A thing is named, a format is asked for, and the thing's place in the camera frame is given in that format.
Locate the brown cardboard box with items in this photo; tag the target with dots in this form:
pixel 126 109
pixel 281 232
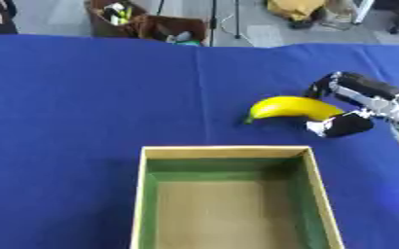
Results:
pixel 146 22

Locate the black tripod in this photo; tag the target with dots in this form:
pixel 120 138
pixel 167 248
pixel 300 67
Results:
pixel 223 19

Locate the tan cardboard box green inside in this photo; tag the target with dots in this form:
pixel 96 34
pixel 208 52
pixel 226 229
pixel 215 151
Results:
pixel 231 197

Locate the yellow toy banana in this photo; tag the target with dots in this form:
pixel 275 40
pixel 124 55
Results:
pixel 291 107

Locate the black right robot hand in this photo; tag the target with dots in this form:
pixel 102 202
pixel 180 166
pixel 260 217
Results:
pixel 363 86

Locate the yellow bag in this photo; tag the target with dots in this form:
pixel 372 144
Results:
pixel 295 9

